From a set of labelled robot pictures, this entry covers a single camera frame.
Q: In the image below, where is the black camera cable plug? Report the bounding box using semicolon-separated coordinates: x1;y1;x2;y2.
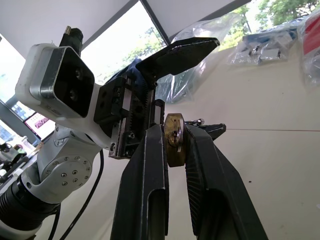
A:
58;25;84;55

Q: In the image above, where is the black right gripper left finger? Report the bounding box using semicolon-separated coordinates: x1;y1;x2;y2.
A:
109;123;170;240

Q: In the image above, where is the plastic bag with red box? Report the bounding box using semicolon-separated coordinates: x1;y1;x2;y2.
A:
296;9;320;94

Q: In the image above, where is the clear empty plastic bag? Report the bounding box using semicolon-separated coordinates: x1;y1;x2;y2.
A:
157;11;251;104

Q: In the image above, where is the computer monitor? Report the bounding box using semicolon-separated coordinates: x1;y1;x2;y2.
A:
23;111;56;141

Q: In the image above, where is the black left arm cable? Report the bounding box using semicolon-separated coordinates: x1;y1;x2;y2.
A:
48;149;105;240

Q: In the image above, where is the plastic bag with blue boxes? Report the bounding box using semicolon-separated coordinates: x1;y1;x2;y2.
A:
226;16;302;66

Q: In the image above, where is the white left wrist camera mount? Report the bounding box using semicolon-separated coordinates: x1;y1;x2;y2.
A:
15;42;119;151

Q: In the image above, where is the brass padlock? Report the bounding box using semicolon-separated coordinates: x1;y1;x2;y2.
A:
163;112;205;169

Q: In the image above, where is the black window frame post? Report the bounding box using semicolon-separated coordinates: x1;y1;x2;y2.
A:
139;0;171;46

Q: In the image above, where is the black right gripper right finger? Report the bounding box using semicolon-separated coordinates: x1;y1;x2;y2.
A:
183;124;270;240

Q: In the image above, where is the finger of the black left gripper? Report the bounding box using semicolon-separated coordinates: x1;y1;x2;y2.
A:
199;123;227;142
135;37;221;88

